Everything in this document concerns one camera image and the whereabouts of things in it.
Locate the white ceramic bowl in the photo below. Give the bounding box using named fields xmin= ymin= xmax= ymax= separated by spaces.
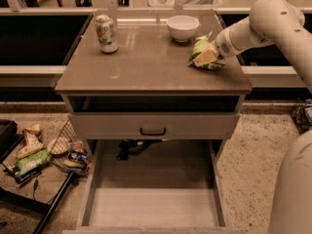
xmin=167 ymin=16 xmax=200 ymax=42

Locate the black wire basket right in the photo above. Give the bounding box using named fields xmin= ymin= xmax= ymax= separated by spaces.
xmin=292 ymin=99 xmax=312 ymax=134

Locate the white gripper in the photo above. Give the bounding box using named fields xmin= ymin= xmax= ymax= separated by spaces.
xmin=193 ymin=26 xmax=242 ymax=67

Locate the tan chip bag on floor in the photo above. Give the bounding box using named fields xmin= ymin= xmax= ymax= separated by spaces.
xmin=18 ymin=124 xmax=44 ymax=159

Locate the closed drawer with black handle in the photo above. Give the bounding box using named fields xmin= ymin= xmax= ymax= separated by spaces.
xmin=68 ymin=113 xmax=240 ymax=139

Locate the blue snack packet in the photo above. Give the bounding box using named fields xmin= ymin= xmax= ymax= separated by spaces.
xmin=67 ymin=150 xmax=87 ymax=164

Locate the green white soda can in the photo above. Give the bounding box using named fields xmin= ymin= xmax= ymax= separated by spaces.
xmin=95 ymin=15 xmax=118 ymax=54

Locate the black object under cabinet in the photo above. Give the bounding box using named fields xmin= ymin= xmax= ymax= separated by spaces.
xmin=117 ymin=139 xmax=162 ymax=161

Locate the black wire basket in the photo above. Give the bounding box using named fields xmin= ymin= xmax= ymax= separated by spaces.
xmin=292 ymin=99 xmax=312 ymax=134
xmin=48 ymin=121 xmax=91 ymax=177

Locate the open lower drawer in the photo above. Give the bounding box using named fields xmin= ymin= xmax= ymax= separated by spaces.
xmin=62 ymin=140 xmax=244 ymax=234

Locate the grey drawer cabinet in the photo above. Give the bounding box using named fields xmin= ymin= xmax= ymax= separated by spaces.
xmin=56 ymin=10 xmax=252 ymax=154

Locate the green chip bag on floor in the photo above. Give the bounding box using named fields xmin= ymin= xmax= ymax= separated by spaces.
xmin=17 ymin=149 xmax=51 ymax=176

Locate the green jalapeno chip bag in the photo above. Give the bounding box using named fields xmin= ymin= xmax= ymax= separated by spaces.
xmin=189 ymin=33 xmax=225 ymax=70

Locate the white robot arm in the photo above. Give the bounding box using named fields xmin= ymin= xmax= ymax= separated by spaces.
xmin=191 ymin=0 xmax=312 ymax=234

